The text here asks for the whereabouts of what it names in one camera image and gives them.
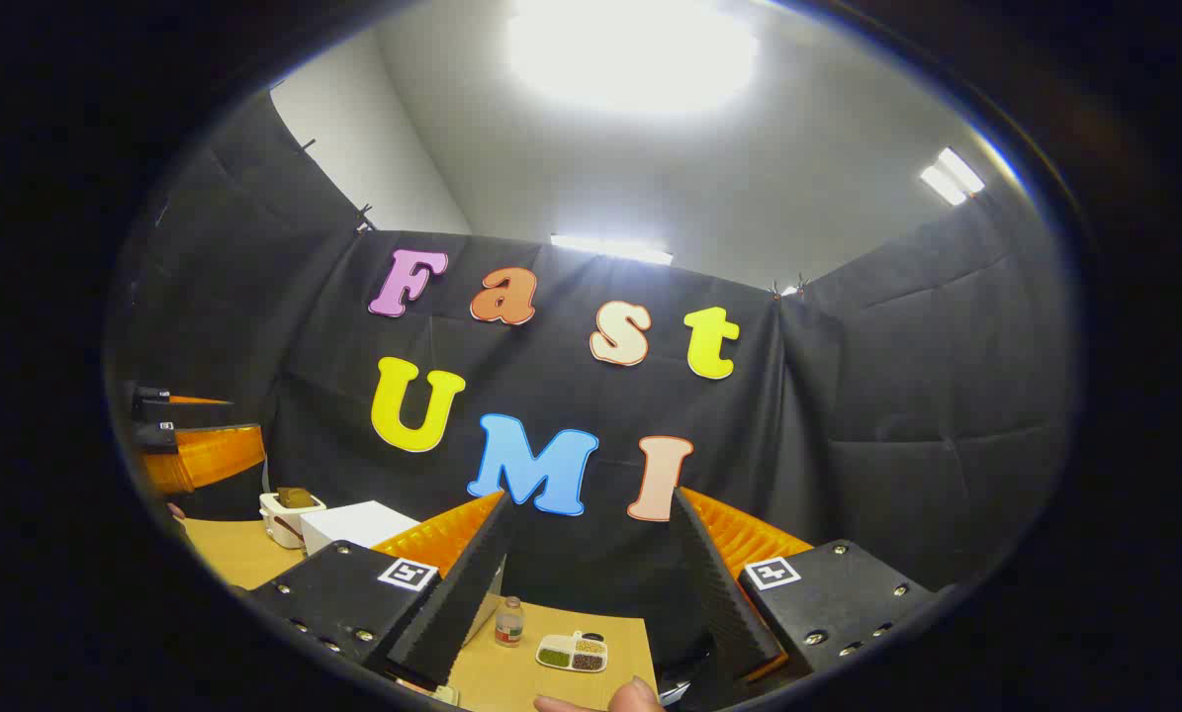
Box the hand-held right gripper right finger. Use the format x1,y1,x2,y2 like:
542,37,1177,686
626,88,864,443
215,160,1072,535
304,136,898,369
670,487,938,683

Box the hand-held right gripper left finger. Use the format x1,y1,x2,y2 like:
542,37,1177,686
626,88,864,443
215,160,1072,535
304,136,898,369
244,491,514,690

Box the white microwave oven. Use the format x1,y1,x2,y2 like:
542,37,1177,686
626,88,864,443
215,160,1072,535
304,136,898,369
299,501,508,646

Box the white toaster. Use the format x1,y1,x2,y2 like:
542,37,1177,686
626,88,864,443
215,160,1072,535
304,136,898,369
259,491,326,550

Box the divided tray of beans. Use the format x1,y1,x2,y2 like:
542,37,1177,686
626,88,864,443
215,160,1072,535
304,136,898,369
536,631,609,674

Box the black backdrop cloth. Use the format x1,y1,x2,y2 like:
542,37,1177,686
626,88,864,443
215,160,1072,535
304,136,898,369
106,89,1081,683

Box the ceiling light panel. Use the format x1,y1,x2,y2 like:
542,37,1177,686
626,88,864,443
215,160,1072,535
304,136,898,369
920,146,987,207

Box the bright ceiling light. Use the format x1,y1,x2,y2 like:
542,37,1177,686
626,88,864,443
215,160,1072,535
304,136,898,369
504,0,762,115

